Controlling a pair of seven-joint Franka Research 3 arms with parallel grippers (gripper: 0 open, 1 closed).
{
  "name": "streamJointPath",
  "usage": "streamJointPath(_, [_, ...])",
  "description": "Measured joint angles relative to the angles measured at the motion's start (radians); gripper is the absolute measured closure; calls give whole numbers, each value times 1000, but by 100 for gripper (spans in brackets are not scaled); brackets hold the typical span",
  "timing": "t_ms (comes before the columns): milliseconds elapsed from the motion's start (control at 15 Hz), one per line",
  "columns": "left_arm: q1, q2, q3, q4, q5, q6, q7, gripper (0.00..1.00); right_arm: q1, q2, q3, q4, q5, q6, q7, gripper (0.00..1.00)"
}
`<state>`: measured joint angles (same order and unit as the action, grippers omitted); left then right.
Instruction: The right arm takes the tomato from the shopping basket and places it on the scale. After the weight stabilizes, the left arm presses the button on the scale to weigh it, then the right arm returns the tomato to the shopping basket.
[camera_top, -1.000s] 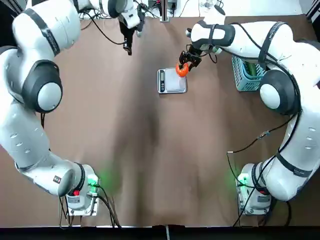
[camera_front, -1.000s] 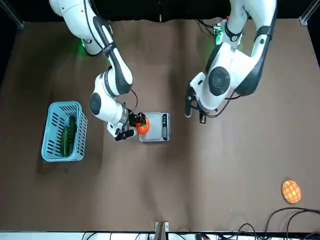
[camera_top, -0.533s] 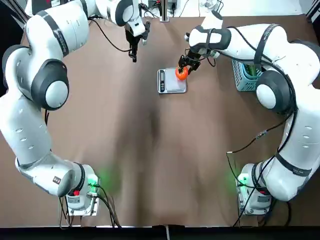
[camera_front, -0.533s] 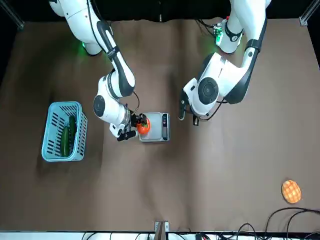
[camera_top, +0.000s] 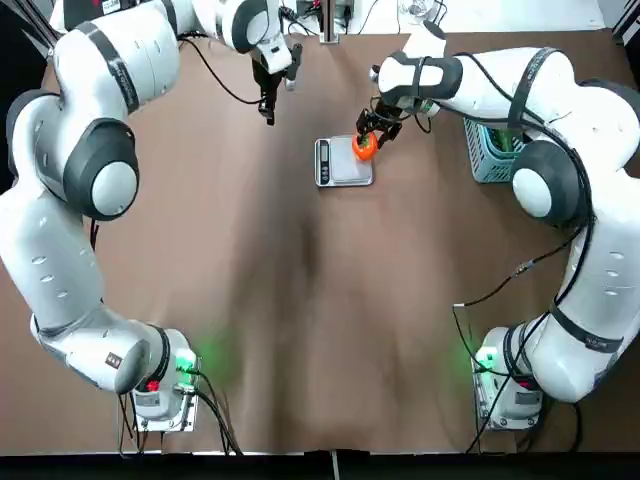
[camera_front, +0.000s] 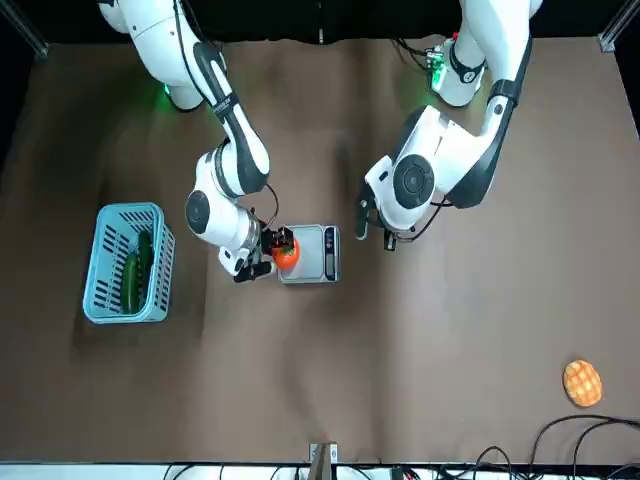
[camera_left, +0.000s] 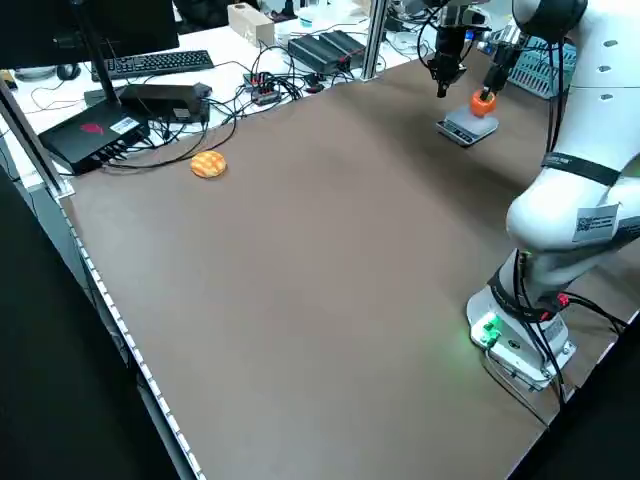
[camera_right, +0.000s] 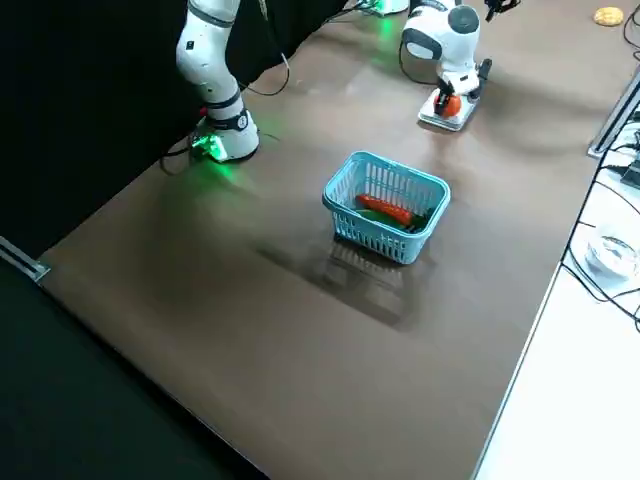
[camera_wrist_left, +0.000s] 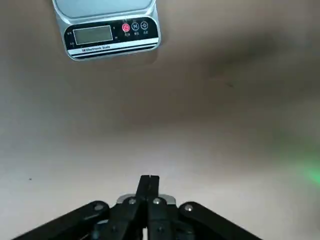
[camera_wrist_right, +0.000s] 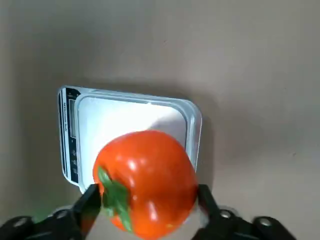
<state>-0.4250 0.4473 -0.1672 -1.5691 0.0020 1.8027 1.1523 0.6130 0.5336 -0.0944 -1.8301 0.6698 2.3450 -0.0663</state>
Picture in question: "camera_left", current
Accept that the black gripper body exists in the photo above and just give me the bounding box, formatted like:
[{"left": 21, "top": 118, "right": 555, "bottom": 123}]
[
  {"left": 489, "top": 47, "right": 516, "bottom": 79},
  {"left": 433, "top": 23, "right": 470, "bottom": 64}
]

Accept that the red-orange tomato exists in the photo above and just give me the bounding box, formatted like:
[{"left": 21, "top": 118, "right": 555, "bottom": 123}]
[{"left": 469, "top": 89, "right": 500, "bottom": 120}]

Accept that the light blue shopping basket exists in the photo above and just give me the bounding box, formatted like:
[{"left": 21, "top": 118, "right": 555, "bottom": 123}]
[{"left": 507, "top": 37, "right": 576, "bottom": 99}]

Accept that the silver kitchen scale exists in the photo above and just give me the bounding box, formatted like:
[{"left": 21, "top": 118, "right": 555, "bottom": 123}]
[{"left": 433, "top": 105, "right": 501, "bottom": 149}]

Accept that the small usb hub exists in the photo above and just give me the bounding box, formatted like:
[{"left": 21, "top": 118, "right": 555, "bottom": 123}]
[{"left": 243, "top": 71, "right": 281, "bottom": 105}]

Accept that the beige cardboard box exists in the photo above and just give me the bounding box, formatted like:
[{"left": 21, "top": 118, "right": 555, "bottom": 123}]
[{"left": 227, "top": 2, "right": 276, "bottom": 49}]

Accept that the black power adapter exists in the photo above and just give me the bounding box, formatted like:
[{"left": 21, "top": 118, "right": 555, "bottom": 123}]
[{"left": 121, "top": 83, "right": 214, "bottom": 124}]

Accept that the black keyboard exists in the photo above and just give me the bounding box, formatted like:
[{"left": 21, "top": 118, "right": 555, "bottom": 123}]
[{"left": 91, "top": 49, "right": 215, "bottom": 82}]

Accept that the black monitor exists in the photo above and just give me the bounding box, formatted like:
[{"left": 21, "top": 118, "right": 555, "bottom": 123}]
[{"left": 0, "top": 0, "right": 181, "bottom": 69}]

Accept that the black monitor stand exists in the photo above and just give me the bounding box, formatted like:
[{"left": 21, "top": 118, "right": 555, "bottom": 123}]
[{"left": 74, "top": 0, "right": 124, "bottom": 109}]

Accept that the black router box red logo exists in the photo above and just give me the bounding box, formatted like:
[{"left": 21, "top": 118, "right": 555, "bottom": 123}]
[{"left": 38, "top": 102, "right": 151, "bottom": 176}]

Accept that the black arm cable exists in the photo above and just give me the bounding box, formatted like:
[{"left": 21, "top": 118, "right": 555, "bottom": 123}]
[{"left": 545, "top": 42, "right": 572, "bottom": 157}]

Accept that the aluminium frame post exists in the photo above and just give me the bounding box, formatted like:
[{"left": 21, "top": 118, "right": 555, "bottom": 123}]
[
  {"left": 0, "top": 79, "right": 76, "bottom": 199},
  {"left": 359, "top": 0, "right": 389, "bottom": 81}
]

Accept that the black cable with red plug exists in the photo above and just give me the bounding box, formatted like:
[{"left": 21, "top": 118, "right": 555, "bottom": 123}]
[{"left": 557, "top": 293, "right": 631, "bottom": 336}]

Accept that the long black desk cable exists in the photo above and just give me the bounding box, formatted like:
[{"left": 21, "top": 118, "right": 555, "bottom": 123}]
[{"left": 102, "top": 117, "right": 239, "bottom": 171}]

